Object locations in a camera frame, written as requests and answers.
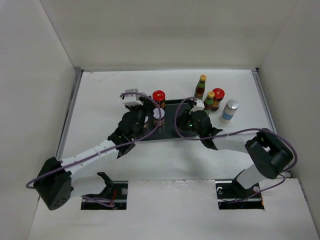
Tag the black plastic tray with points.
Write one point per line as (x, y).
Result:
(167, 131)

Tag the green-label sauce bottle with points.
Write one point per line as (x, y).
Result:
(208, 102)
(200, 87)

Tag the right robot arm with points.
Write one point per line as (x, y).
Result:
(270, 155)

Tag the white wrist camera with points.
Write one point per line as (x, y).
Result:
(197, 105)
(131, 100)

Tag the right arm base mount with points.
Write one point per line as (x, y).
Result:
(232, 196)

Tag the red-lid chili sauce jar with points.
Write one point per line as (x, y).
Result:
(219, 95)

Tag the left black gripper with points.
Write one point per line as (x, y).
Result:
(147, 106)

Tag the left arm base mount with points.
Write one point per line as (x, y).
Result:
(111, 198)

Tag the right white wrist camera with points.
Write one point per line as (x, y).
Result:
(197, 105)

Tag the white salt shaker silver lid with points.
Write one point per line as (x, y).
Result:
(229, 111)

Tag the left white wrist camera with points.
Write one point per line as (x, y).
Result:
(131, 100)

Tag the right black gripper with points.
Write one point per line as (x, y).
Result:
(181, 120)

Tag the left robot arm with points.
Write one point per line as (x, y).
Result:
(81, 175)

